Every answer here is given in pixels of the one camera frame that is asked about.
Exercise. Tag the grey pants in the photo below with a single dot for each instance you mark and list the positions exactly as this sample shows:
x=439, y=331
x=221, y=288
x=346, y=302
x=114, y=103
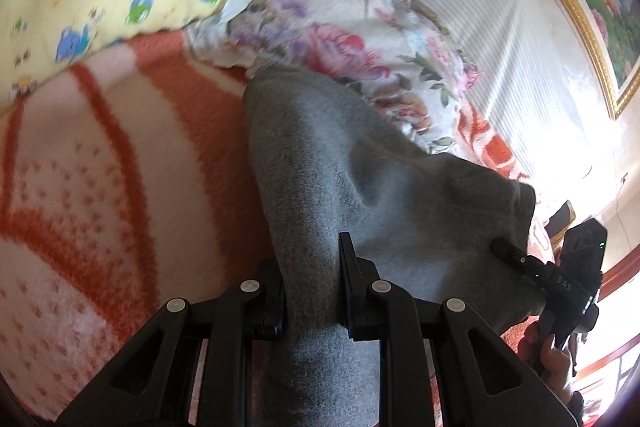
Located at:
x=350, y=157

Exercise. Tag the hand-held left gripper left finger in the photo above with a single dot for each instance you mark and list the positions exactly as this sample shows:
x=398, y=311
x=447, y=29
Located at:
x=272, y=302

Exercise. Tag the person's right hand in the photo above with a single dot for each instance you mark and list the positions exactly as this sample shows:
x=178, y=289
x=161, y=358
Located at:
x=552, y=364

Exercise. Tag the floral print pillow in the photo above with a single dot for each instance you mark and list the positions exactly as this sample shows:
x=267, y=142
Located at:
x=340, y=22

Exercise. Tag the red wooden bed frame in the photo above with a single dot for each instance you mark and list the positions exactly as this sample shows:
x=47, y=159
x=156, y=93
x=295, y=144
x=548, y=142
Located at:
x=622, y=271

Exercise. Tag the orange and white blanket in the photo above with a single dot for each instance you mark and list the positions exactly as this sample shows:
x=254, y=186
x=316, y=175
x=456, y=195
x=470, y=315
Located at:
x=100, y=187

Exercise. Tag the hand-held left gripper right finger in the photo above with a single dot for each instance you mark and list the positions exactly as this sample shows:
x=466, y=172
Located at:
x=350, y=277

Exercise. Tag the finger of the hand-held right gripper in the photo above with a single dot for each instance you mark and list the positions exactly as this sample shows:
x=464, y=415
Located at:
x=520, y=261

